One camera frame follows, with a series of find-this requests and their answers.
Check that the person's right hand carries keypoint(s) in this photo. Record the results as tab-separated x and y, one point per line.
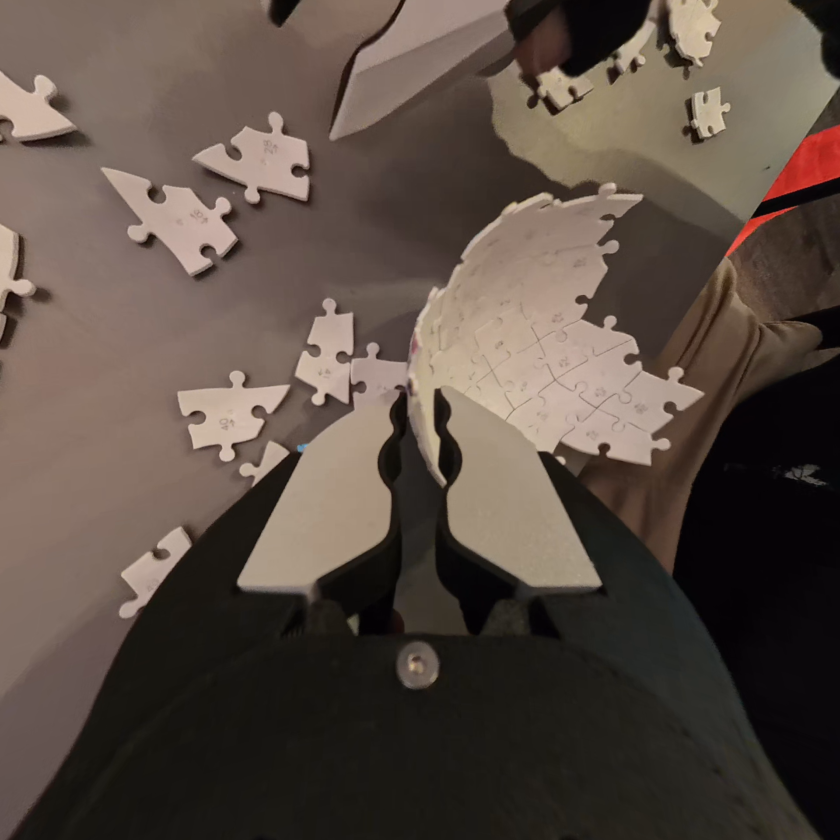
544	43

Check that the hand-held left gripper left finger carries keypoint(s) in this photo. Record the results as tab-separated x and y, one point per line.
321	525

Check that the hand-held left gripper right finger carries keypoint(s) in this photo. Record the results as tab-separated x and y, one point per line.
518	525

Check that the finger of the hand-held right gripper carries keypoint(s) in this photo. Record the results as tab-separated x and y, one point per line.
328	33
426	52

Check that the white curved puzzle piece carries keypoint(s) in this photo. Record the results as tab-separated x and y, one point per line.
229	413
33	111
154	571
377	374
709	113
10	275
262	161
561	88
633	56
692	26
266	463
177	220
328	354

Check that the person's beige trousers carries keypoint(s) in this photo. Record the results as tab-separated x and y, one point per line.
709	394

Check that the red and black object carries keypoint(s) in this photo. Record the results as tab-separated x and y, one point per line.
807	170

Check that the partly built puzzle ball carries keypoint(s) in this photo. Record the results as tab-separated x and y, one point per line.
558	341

